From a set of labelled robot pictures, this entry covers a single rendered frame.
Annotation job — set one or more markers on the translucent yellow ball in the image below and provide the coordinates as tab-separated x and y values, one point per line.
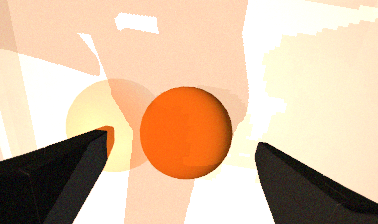
122	108

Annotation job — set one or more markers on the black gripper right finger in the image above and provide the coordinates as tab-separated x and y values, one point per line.
298	194

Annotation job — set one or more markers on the orange ball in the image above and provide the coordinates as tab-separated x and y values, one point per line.
189	133

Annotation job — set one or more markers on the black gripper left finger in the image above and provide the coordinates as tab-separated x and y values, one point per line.
50	185

